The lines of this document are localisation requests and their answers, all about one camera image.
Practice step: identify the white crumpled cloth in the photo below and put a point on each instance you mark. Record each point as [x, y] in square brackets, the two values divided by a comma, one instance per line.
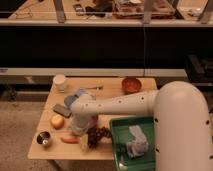
[139, 145]

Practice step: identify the purple bowl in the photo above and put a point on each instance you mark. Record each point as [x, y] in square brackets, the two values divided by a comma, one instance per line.
[93, 122]

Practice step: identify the yellow apple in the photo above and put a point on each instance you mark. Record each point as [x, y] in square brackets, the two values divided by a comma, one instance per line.
[57, 121]

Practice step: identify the dark rectangular block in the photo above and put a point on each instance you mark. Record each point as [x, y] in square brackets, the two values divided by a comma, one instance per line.
[60, 109]

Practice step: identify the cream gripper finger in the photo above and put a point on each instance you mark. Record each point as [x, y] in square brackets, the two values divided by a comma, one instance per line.
[83, 142]

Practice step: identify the blue round lid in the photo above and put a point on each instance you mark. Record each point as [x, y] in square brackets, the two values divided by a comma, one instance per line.
[69, 100]

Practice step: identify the dark grape bunch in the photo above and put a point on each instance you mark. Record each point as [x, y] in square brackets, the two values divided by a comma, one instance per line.
[95, 134]

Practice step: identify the green plastic tray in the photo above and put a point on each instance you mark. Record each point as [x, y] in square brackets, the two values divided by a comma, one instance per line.
[120, 136]

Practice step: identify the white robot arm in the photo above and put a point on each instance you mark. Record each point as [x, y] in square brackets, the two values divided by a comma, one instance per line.
[182, 126]

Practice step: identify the blue grey sponge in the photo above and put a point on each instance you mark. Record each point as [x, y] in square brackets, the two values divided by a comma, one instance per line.
[80, 92]

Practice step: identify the small metal cup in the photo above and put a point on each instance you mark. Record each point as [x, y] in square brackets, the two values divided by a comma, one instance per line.
[44, 139]

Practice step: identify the orange red bowl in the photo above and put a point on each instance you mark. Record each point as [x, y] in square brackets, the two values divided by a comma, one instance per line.
[131, 85]

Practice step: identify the white plastic cup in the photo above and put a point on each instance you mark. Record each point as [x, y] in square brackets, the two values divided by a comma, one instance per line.
[60, 82]

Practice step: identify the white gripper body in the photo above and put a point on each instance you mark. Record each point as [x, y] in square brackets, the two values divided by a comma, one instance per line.
[79, 125]

